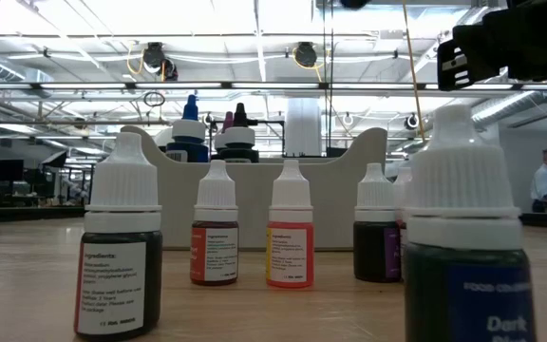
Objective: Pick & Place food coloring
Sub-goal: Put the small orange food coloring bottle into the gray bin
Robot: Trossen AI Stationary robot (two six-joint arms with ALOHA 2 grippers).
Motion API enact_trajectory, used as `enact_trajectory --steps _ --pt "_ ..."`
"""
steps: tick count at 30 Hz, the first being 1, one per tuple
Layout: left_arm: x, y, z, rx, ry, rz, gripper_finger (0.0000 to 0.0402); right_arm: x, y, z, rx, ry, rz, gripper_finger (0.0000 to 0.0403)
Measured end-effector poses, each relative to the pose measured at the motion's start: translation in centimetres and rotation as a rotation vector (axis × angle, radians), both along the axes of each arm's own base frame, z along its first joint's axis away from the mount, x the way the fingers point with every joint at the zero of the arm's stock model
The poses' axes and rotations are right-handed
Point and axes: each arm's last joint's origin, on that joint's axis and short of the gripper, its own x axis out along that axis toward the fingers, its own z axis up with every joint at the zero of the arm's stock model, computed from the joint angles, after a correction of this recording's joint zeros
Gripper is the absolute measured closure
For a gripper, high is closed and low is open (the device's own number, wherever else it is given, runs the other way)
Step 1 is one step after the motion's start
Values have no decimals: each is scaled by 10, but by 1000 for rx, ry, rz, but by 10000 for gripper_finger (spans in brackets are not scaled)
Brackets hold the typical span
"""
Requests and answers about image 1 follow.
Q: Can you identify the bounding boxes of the small blackish dropper bottle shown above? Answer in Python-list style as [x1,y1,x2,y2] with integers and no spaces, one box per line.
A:
[73,131,164,341]

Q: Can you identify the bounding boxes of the black ceiling cable reel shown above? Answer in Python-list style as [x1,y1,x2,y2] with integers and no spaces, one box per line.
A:
[292,41,320,68]
[141,41,179,82]

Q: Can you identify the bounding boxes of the large black-capped colouring bottle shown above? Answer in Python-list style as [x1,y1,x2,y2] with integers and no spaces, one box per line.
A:
[218,102,261,164]

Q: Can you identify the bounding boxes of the small orange dropper bottle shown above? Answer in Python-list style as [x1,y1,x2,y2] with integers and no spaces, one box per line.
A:
[265,159,315,290]

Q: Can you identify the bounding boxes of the yellow cable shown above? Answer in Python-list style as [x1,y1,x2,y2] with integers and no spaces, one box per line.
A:
[401,0,426,143]

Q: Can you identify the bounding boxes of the white pillar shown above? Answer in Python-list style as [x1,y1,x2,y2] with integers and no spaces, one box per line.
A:
[285,97,323,158]

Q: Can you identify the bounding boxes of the small purple-label dropper bottle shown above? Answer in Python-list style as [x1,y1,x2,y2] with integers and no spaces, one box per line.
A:
[352,162,404,284]

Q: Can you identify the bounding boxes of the small dark red dropper bottle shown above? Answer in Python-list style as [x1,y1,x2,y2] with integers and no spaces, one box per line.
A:
[188,159,240,287]

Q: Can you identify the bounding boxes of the grey plastic bin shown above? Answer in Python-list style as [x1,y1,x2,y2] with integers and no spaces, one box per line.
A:
[120,124,398,252]

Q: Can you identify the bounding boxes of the bottles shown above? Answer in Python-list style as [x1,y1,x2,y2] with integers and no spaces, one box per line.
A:
[165,93,210,163]

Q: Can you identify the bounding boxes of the dark monitor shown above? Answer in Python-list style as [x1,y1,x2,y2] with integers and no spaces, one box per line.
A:
[0,159,26,182]

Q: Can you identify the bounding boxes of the small dark blue dropper bottle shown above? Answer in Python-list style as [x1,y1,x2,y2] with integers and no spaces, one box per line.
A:
[402,104,538,342]

